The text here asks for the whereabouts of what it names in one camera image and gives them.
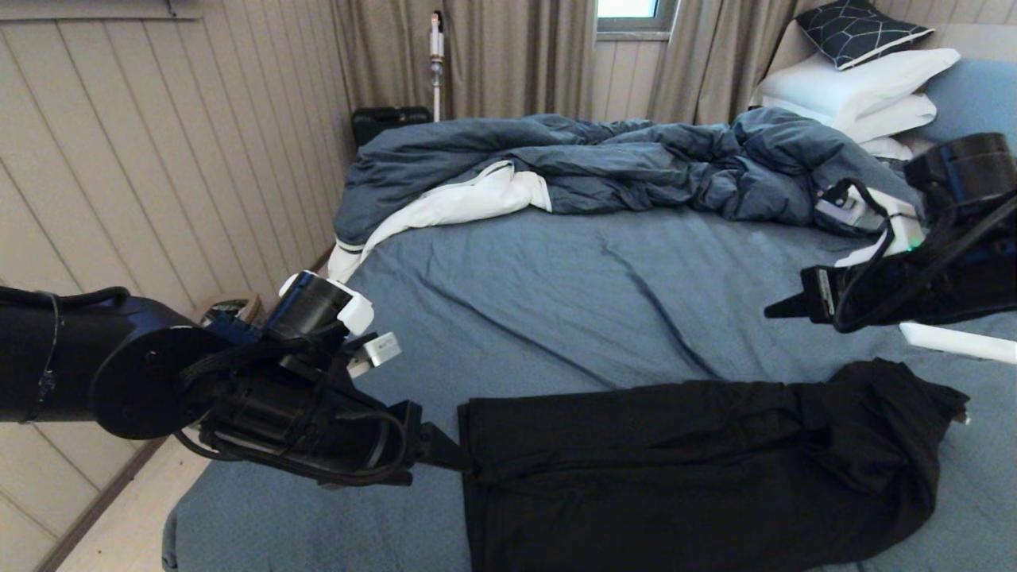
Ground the dark patterned pillow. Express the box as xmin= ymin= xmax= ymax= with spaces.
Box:
xmin=795 ymin=0 xmax=935 ymax=72

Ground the beige upholstered bed frame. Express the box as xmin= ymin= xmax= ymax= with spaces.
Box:
xmin=751 ymin=20 xmax=1017 ymax=160

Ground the black hard case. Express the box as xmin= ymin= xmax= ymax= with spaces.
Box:
xmin=352 ymin=106 xmax=434 ymax=148

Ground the beige curtain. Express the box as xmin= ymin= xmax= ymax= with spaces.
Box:
xmin=330 ymin=0 xmax=597 ymax=124
xmin=648 ymin=0 xmax=835 ymax=128

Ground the white flat strip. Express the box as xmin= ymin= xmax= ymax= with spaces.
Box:
xmin=900 ymin=322 xmax=1017 ymax=366

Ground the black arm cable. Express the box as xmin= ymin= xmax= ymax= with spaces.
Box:
xmin=0 ymin=286 xmax=410 ymax=487
xmin=830 ymin=179 xmax=1017 ymax=334

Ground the white pillow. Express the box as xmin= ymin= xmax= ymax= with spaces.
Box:
xmin=858 ymin=137 xmax=915 ymax=162
xmin=761 ymin=94 xmax=938 ymax=145
xmin=755 ymin=48 xmax=961 ymax=124

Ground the white stick vacuum cleaner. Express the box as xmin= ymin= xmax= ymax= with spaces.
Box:
xmin=429 ymin=11 xmax=446 ymax=124

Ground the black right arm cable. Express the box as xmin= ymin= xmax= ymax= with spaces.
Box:
xmin=830 ymin=179 xmax=1017 ymax=334

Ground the blue bed sheet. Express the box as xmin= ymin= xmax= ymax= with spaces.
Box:
xmin=163 ymin=159 xmax=1017 ymax=572

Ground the brown trash bin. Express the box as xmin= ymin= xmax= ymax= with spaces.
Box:
xmin=203 ymin=295 xmax=265 ymax=328

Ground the grey framed window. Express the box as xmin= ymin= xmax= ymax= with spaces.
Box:
xmin=596 ymin=0 xmax=680 ymax=37

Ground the blue headboard cushion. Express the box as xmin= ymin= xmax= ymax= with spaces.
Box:
xmin=922 ymin=57 xmax=1017 ymax=144

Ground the black moon print T-shirt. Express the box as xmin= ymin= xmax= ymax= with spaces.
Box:
xmin=457 ymin=357 xmax=972 ymax=572

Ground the crumpled blue duvet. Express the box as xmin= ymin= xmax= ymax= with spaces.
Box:
xmin=334 ymin=107 xmax=926 ymax=247

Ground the white sheet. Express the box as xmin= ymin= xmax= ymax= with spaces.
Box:
xmin=327 ymin=161 xmax=553 ymax=287

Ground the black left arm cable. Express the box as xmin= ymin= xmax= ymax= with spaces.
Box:
xmin=0 ymin=286 xmax=410 ymax=487

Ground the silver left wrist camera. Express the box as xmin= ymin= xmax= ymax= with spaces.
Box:
xmin=343 ymin=331 xmax=403 ymax=379

